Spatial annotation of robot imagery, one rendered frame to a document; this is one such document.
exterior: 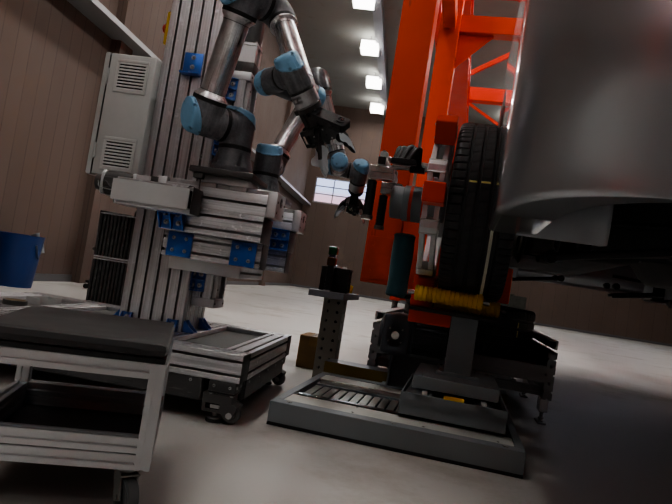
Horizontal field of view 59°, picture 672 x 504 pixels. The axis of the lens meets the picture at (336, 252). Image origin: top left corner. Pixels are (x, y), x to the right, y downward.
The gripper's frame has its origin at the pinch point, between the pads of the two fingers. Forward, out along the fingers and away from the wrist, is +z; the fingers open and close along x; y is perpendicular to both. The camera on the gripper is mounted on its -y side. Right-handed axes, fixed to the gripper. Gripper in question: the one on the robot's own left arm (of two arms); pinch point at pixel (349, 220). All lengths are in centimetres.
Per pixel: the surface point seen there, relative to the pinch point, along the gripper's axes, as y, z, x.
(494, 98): -552, 155, 158
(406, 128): -20, -45, 17
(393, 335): 61, 9, 29
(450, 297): 77, -33, 42
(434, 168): 55, -71, 25
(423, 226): 69, -56, 25
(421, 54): -43, -72, 17
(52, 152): -260, 189, -315
